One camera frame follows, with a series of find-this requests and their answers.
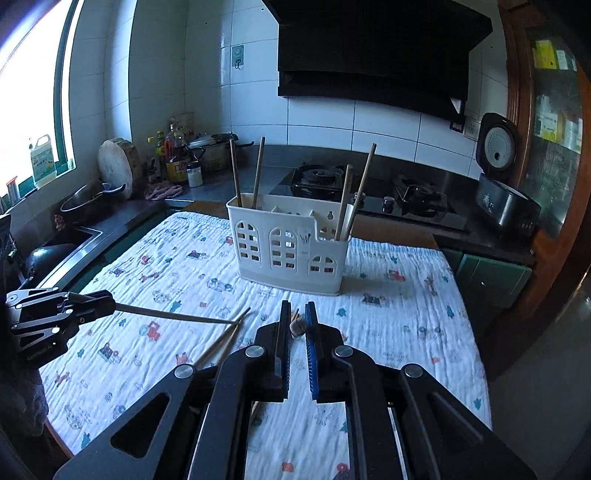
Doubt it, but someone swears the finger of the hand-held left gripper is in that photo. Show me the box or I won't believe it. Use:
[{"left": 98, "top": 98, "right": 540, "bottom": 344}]
[
  {"left": 6, "top": 288, "right": 69, "bottom": 320},
  {"left": 11, "top": 290, "right": 117, "bottom": 343}
]

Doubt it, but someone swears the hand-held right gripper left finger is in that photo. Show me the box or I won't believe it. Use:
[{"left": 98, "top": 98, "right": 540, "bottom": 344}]
[{"left": 53, "top": 300, "right": 293, "bottom": 480}]

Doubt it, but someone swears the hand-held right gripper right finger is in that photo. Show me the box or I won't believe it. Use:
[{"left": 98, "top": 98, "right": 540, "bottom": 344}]
[{"left": 305, "top": 301, "right": 539, "bottom": 480}]

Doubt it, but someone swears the white plastic utensil holder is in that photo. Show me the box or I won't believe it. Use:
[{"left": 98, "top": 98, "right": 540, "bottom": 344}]
[{"left": 226, "top": 194, "right": 352, "bottom": 296}]

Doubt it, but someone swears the person's left forearm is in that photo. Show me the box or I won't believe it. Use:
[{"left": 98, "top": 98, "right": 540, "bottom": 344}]
[{"left": 0, "top": 364, "right": 47, "bottom": 444}]

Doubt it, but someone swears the white printed cloth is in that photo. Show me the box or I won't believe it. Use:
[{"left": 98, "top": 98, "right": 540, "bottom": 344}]
[{"left": 39, "top": 212, "right": 492, "bottom": 480}]

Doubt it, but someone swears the pink rag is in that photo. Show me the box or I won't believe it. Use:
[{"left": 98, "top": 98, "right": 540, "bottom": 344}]
[{"left": 145, "top": 181, "right": 184, "bottom": 201}]

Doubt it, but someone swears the white detergent jug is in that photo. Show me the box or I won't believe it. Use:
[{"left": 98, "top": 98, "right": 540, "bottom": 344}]
[{"left": 28, "top": 134, "right": 56, "bottom": 189}]

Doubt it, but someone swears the round wooden cutting board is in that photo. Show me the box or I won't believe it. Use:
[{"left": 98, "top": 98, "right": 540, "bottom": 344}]
[{"left": 98, "top": 138, "right": 141, "bottom": 200}]

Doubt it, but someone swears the cooking oil bottle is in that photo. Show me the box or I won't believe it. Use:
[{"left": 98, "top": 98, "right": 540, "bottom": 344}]
[{"left": 165, "top": 124, "right": 190, "bottom": 183}]

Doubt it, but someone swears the green-capped bottle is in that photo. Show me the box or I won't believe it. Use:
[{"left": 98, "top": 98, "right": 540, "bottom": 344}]
[{"left": 154, "top": 130, "right": 168, "bottom": 181}]

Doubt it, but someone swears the lidded cooking pot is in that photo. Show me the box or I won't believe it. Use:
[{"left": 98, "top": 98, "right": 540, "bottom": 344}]
[{"left": 187, "top": 131, "right": 254, "bottom": 174}]

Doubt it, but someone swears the black gas stove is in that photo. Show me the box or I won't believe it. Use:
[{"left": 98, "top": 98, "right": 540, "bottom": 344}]
[{"left": 268, "top": 164, "right": 467, "bottom": 232}]

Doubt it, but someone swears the green base cabinet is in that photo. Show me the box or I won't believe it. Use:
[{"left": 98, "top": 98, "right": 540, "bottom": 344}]
[{"left": 441, "top": 249, "right": 532, "bottom": 310}]

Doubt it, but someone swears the green-framed window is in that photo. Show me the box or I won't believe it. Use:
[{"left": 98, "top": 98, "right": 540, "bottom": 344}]
[{"left": 0, "top": 0, "right": 84, "bottom": 204}]

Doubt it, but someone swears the black rice cooker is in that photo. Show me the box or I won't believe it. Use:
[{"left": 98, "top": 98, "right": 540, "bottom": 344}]
[{"left": 475, "top": 112, "right": 542, "bottom": 232}]

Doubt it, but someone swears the black range hood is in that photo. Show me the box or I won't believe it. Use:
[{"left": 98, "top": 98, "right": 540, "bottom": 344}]
[{"left": 262, "top": 0, "right": 494, "bottom": 121}]

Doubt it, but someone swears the wooden glass-door cabinet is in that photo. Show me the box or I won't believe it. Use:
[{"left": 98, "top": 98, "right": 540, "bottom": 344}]
[{"left": 499, "top": 0, "right": 591, "bottom": 365}]

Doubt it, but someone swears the black wok with handle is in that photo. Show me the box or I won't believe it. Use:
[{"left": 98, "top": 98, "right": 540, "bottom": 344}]
[{"left": 60, "top": 182, "right": 126, "bottom": 224}]

